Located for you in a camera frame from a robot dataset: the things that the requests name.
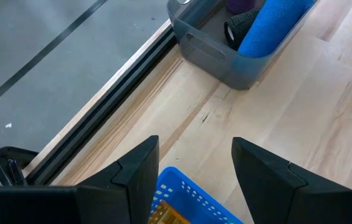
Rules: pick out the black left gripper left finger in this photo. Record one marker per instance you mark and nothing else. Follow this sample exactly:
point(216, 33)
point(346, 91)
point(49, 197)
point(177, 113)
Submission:
point(129, 193)

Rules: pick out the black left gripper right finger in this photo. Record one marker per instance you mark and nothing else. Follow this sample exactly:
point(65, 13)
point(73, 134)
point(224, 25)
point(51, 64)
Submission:
point(288, 202)

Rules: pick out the blue bandage roll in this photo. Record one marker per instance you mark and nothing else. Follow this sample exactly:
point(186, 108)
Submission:
point(272, 28)

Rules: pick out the black bandage roll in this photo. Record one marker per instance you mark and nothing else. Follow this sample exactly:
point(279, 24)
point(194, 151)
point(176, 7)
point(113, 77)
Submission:
point(241, 28)

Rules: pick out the purple bandage roll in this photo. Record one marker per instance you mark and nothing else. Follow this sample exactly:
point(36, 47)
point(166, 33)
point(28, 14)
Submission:
point(241, 5)

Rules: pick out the blue plastic mesh basket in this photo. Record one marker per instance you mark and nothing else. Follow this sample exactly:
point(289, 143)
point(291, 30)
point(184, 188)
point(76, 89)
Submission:
point(188, 193)

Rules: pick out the grey translucent plastic bin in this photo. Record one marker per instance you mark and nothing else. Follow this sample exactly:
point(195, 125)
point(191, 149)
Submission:
point(207, 53)

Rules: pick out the black table edge clamp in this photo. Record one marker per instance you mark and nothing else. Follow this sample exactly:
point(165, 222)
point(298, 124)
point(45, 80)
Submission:
point(10, 165)

